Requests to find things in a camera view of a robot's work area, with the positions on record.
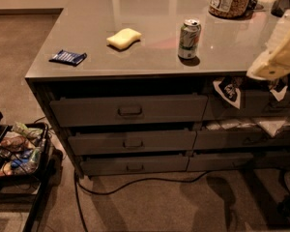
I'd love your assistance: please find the yellow sponge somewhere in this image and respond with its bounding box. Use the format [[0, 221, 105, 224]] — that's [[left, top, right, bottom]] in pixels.
[[106, 28, 142, 50]]

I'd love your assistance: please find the black cart frame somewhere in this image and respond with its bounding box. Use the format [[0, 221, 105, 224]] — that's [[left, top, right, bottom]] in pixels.
[[0, 112, 63, 232]]

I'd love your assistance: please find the black floor cable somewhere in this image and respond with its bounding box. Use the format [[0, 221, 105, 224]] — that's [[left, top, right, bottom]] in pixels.
[[73, 169, 214, 232]]

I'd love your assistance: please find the black tray of snacks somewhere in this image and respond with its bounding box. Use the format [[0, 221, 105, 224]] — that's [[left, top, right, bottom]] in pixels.
[[0, 122, 49, 183]]

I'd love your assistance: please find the blue snack wrapper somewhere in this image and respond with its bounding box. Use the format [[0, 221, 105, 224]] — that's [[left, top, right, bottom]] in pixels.
[[50, 49, 87, 67]]

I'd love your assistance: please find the dark glass object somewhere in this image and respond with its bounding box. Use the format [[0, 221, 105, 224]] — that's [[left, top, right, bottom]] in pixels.
[[247, 0, 264, 11]]

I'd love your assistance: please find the large jar of nuts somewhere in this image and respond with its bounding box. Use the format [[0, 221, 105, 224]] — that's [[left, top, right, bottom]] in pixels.
[[209, 0, 249, 18]]

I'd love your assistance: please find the dark metallic container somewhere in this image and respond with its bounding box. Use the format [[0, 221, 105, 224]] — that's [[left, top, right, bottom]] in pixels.
[[271, 0, 290, 17]]

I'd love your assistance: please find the grey drawer cabinet counter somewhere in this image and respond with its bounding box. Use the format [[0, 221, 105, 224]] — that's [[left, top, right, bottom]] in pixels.
[[26, 0, 290, 176]]

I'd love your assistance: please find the black white snack bag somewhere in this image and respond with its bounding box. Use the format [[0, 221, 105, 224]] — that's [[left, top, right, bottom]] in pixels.
[[213, 75, 243, 109]]

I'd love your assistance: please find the white plastic bag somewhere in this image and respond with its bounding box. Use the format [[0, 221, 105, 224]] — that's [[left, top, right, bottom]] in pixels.
[[252, 117, 286, 137]]

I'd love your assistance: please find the green white soda can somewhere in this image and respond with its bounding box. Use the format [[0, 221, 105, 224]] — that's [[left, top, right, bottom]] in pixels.
[[178, 18, 201, 59]]

